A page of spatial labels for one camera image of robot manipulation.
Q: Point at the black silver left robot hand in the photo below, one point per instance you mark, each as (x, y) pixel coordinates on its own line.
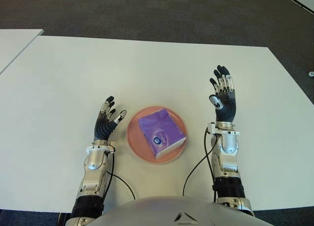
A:
(103, 129)

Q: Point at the purple tissue paper pack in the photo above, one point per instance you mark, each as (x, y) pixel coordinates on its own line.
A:
(159, 130)

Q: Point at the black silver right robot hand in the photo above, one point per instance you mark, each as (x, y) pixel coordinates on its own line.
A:
(227, 108)

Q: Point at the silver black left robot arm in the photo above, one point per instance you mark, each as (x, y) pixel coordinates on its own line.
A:
(95, 162)

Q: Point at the pink round plate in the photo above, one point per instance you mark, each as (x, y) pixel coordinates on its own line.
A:
(133, 140)

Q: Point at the white side table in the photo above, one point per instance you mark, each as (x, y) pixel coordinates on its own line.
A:
(12, 45)

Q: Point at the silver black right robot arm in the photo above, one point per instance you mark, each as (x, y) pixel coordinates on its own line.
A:
(228, 147)

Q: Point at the silver robot torso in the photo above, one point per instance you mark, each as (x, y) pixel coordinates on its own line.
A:
(159, 211)

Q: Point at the white handheld controller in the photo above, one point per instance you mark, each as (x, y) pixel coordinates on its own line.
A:
(311, 74)

